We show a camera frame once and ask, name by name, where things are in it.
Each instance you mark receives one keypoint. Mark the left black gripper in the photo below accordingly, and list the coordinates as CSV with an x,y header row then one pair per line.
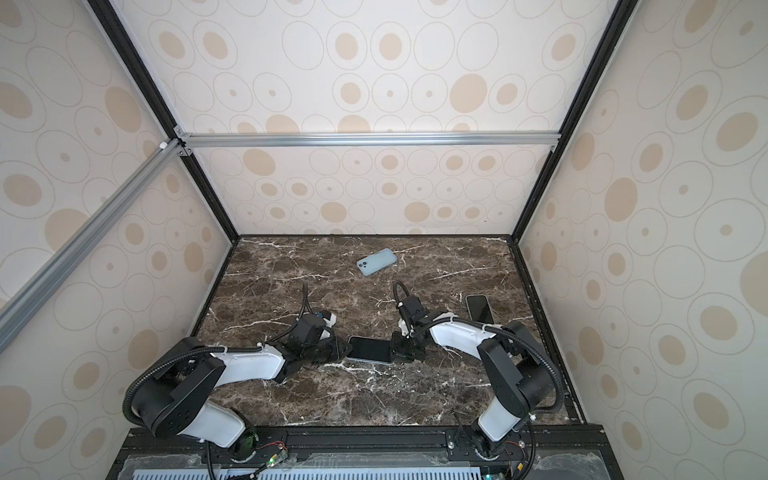
x,y
337,350

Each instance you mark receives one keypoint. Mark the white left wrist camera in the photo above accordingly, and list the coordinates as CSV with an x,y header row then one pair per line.
x,y
329,319

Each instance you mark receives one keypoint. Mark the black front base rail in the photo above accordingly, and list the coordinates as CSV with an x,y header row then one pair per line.
x,y
413,452

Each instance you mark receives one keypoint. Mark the dark blue phone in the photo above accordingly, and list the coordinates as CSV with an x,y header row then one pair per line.
x,y
370,350

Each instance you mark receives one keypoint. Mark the black corner frame post right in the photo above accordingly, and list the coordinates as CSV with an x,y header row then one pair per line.
x,y
622,13

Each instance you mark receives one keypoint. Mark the back aluminium rail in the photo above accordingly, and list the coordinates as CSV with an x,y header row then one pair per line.
x,y
372,139

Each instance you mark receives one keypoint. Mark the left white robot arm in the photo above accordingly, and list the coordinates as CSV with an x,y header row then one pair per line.
x,y
172,397

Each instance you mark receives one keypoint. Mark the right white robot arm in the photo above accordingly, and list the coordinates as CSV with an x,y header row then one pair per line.
x,y
524,379

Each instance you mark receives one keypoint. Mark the aluminium rail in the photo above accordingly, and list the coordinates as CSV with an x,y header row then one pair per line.
x,y
38,290
372,139

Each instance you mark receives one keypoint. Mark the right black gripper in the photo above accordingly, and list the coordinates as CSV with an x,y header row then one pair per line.
x,y
396,354

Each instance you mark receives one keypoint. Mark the left aluminium rail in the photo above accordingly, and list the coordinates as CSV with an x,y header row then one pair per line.
x,y
38,290

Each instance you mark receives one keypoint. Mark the pink phone black screen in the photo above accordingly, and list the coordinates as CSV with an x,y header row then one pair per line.
x,y
479,309

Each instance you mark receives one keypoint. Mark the far light blue phone case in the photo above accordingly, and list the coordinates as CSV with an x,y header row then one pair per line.
x,y
376,262

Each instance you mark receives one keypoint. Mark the black corner frame post left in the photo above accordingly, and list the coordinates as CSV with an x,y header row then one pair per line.
x,y
107,16

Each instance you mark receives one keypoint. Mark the black corner frame post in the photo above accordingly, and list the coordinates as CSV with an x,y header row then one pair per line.
x,y
107,16
622,13

